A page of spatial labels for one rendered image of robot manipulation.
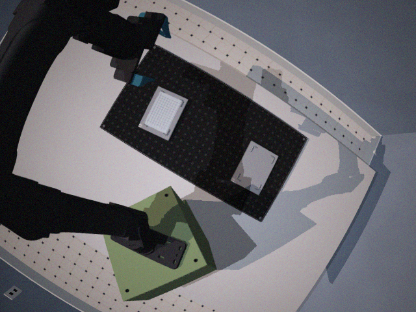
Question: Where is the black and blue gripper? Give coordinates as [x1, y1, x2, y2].
[102, 12, 171, 87]

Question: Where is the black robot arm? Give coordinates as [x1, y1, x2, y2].
[0, 0, 187, 269]

